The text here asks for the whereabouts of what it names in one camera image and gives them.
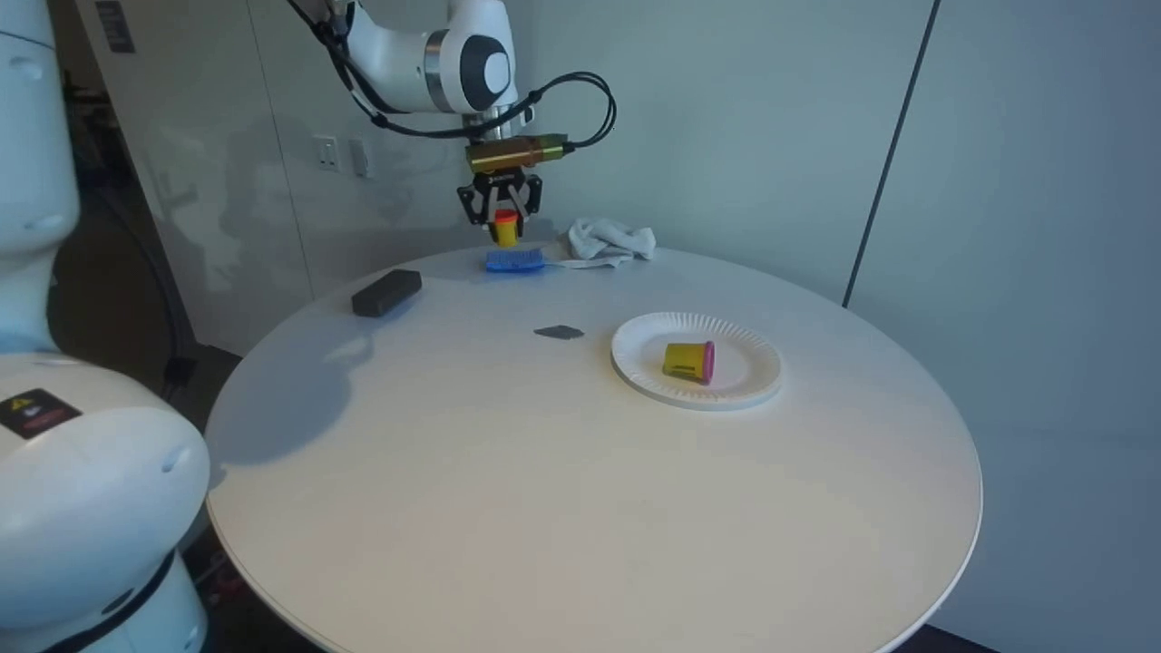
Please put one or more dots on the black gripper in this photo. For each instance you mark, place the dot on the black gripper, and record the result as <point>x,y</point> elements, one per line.
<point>498,190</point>

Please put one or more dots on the dark wall sign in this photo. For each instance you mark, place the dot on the dark wall sign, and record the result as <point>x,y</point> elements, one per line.
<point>114,22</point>

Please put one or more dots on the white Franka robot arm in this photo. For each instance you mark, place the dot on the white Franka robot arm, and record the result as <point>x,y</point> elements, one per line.
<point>399,56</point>

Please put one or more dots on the black eraser block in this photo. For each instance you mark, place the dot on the black eraser block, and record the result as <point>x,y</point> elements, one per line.
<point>387,291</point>

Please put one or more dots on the white crumpled cloth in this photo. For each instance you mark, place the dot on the white crumpled cloth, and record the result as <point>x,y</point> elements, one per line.
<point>612,241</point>

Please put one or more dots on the white wall outlet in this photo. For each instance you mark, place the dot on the white wall outlet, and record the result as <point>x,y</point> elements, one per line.
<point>327,153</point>

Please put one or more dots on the white paper plate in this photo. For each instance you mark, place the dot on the white paper plate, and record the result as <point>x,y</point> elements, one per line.
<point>748,364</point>

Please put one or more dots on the yellow container red lid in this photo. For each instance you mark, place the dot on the yellow container red lid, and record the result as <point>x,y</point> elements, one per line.
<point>507,225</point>

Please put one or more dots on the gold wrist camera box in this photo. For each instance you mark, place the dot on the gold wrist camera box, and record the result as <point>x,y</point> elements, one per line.
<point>517,153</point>

